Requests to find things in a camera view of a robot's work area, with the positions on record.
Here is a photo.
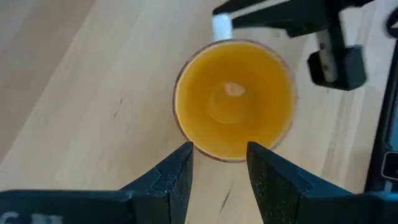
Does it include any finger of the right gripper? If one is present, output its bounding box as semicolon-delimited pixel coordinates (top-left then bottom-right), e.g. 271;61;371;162
212;0;269;16
231;0;331;39

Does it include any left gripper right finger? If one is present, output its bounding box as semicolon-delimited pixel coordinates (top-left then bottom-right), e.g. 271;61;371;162
246;141;353;224

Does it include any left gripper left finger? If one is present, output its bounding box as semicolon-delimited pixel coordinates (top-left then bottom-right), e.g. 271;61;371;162
120;141;195;224

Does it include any yellow and cream mug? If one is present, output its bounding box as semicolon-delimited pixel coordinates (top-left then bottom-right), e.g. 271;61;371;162
172;14;299;164

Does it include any black rail with camera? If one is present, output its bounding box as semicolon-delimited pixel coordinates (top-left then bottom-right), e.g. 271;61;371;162
363;39;398;193

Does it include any small black camera box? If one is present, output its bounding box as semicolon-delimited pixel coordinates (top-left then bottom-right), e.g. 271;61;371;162
380;151;398;182

